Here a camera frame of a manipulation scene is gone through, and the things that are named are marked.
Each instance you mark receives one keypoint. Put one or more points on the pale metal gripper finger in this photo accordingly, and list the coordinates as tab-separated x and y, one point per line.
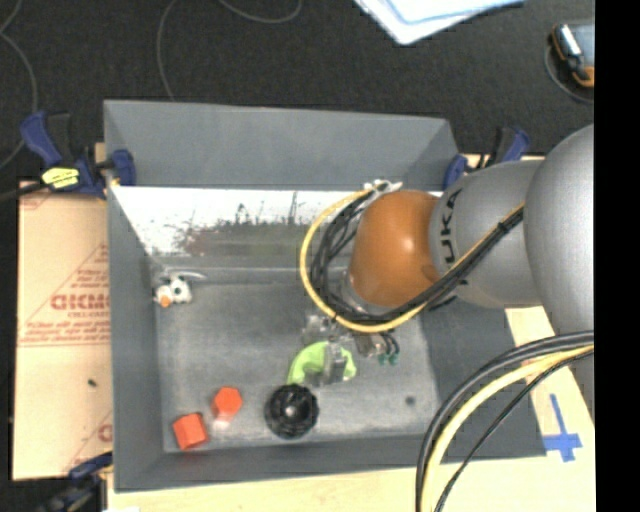
342	366
330	362

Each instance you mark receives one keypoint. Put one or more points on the light green curved toy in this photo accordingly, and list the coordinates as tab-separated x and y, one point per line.
306	361

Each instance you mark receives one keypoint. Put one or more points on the black lattice ball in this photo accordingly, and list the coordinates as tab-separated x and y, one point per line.
291	411

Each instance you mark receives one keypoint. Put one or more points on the grey metal bin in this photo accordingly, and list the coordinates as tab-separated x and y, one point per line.
240	330

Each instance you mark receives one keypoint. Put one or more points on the orange hexagonal block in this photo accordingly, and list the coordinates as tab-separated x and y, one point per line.
227	401

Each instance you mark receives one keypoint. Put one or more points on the orange-red cube block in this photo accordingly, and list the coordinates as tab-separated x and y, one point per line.
190	431

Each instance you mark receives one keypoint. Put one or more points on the white and orange toy animal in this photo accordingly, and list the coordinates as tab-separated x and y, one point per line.
175	291

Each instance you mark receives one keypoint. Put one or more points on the brown cardboard board red print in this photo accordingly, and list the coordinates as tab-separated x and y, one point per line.
60	350

